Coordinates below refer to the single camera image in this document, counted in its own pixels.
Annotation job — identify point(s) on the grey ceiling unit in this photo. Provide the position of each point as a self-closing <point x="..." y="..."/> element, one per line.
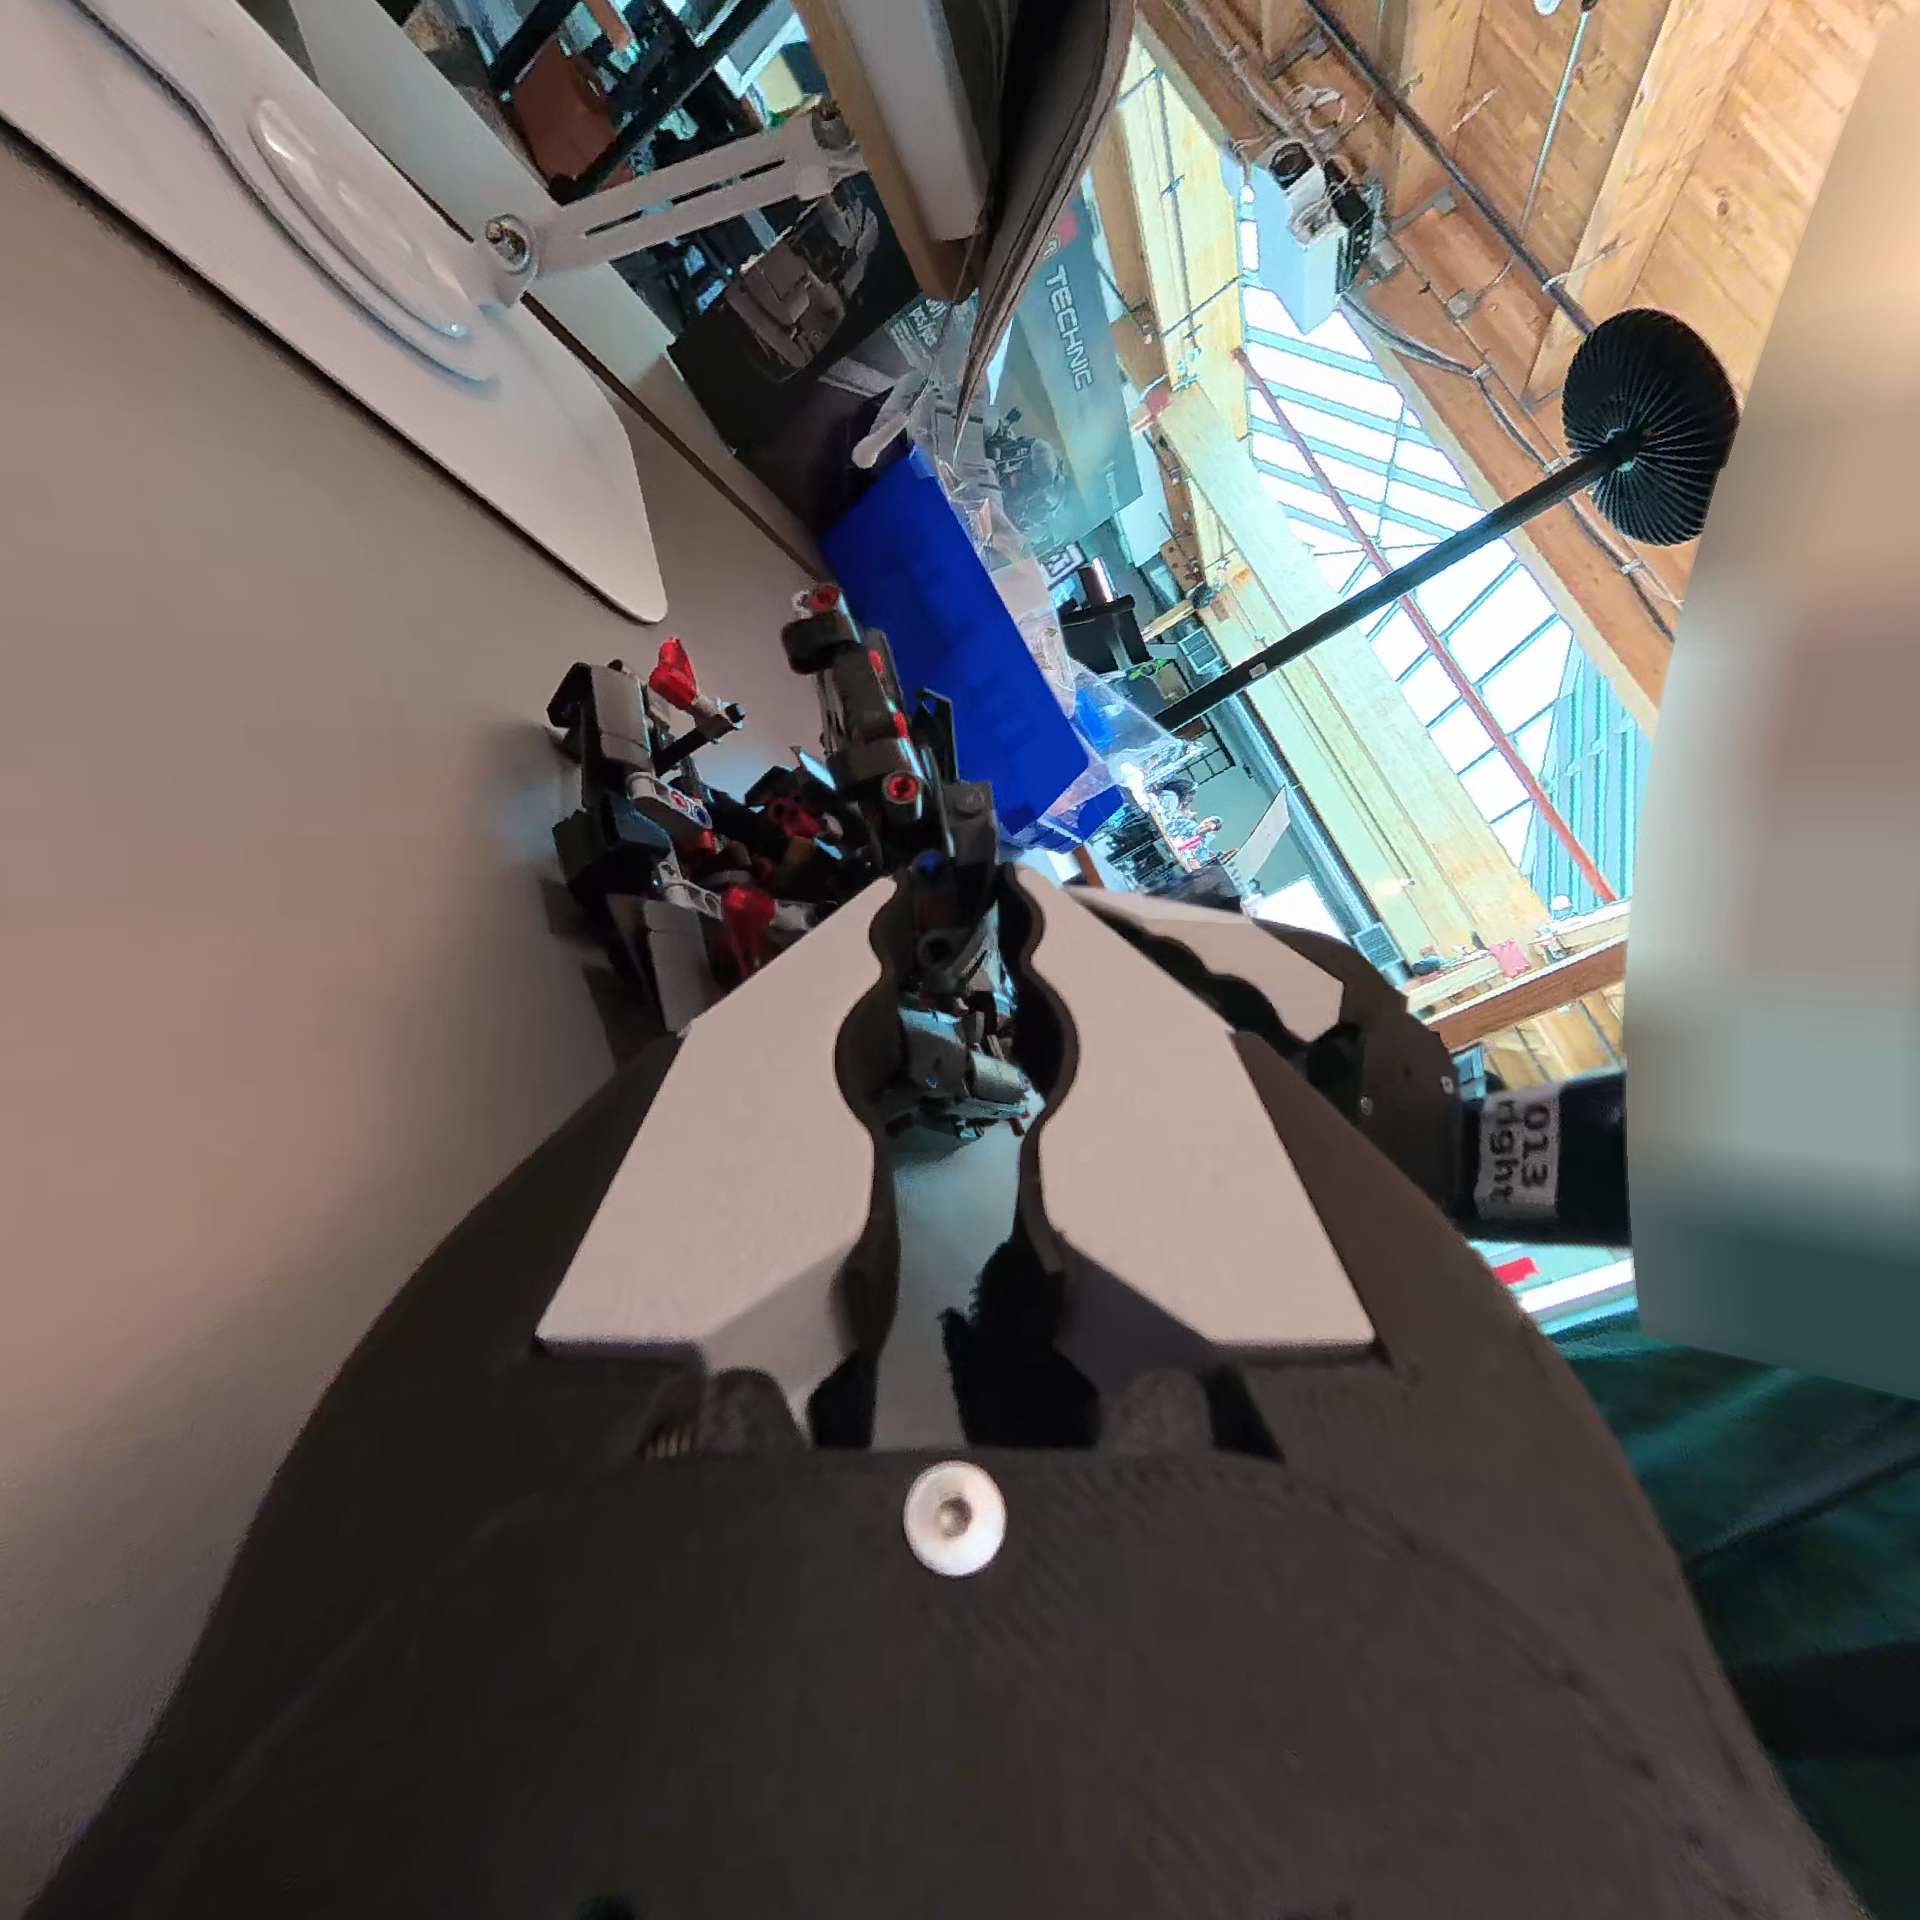
<point x="1305" y="225"/>

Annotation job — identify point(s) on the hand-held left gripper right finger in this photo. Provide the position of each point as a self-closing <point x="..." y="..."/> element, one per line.
<point x="1200" y="1184"/>

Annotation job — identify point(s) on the clear plastic parts bags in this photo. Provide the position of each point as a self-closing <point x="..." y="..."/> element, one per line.
<point x="1020" y="555"/>

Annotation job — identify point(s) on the grey lego car model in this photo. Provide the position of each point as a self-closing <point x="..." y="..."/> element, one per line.
<point x="870" y="721"/>

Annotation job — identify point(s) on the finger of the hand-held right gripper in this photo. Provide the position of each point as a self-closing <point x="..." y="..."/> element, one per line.
<point x="1275" y="990"/>

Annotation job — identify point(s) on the black pleated floor lamp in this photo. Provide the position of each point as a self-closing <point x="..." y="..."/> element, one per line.
<point x="1650" y="420"/>

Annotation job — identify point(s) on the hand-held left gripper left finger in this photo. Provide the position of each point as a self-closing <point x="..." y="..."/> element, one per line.
<point x="705" y="1184"/>

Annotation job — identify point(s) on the white book stand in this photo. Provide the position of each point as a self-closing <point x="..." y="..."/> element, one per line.
<point x="524" y="464"/>

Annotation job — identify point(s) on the black toy set box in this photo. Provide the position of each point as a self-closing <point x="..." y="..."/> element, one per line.
<point x="810" y="300"/>

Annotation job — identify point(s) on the blue plastic bin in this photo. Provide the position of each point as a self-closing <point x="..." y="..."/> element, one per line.
<point x="930" y="600"/>

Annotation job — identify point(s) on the lego instruction booklet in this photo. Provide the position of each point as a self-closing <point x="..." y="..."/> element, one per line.
<point x="1051" y="120"/>

